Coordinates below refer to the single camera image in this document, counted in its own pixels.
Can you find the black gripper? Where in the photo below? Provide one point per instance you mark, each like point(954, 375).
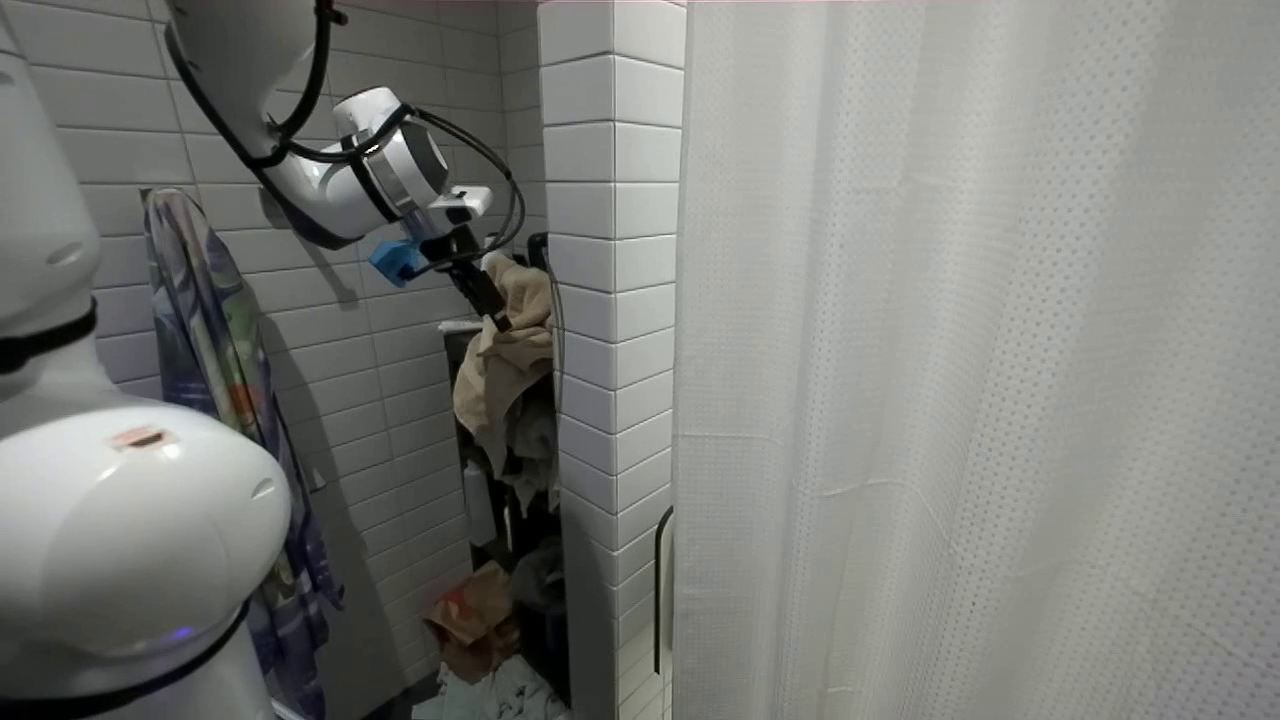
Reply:
point(449, 241)

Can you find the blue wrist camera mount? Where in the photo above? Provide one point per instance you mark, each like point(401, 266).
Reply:
point(397, 259)

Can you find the beige bath towel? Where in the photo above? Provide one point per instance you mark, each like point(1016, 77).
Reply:
point(500, 367)

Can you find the orange brown box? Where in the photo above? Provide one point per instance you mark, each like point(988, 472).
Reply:
point(471, 616)

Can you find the white shower curtain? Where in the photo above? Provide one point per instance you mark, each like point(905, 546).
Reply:
point(986, 375)

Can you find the dark green bottle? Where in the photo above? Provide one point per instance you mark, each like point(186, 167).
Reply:
point(537, 248)

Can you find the grey white crumpled cloth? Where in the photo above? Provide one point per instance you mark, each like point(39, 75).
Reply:
point(533, 441)

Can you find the colourful patterned hanging towel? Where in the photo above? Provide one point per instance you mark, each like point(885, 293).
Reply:
point(213, 335)

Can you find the black shelf rack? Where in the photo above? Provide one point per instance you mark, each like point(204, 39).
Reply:
point(500, 522)

